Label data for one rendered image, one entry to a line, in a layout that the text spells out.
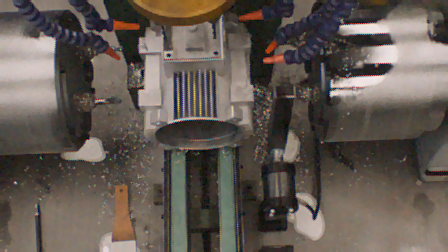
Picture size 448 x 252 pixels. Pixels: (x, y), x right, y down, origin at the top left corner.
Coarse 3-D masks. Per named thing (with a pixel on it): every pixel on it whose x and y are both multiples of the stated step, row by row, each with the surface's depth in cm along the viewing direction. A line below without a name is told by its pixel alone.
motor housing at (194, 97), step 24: (240, 24) 117; (216, 72) 109; (240, 72) 112; (168, 96) 109; (192, 96) 108; (216, 96) 107; (144, 120) 113; (168, 120) 108; (192, 120) 123; (216, 120) 122; (168, 144) 118; (192, 144) 121; (216, 144) 120
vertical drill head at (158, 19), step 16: (128, 0) 90; (144, 0) 87; (160, 0) 87; (176, 0) 87; (192, 0) 87; (208, 0) 86; (224, 0) 87; (160, 16) 87; (176, 16) 86; (192, 16) 86; (208, 16) 87
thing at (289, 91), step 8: (280, 88) 91; (288, 88) 91; (280, 96) 90; (288, 96) 90; (272, 104) 96; (280, 104) 93; (288, 104) 93; (272, 112) 97; (280, 112) 95; (288, 112) 96; (272, 120) 99; (280, 120) 99; (288, 120) 99; (272, 128) 102; (280, 128) 102; (288, 128) 102; (272, 136) 105; (280, 136) 105; (272, 144) 109; (280, 144) 109; (272, 152) 112; (280, 152) 111
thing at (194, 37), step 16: (192, 32) 108; (208, 32) 110; (224, 32) 111; (176, 48) 109; (192, 48) 108; (208, 48) 109; (224, 48) 109; (176, 64) 106; (192, 64) 106; (208, 64) 106; (224, 64) 108
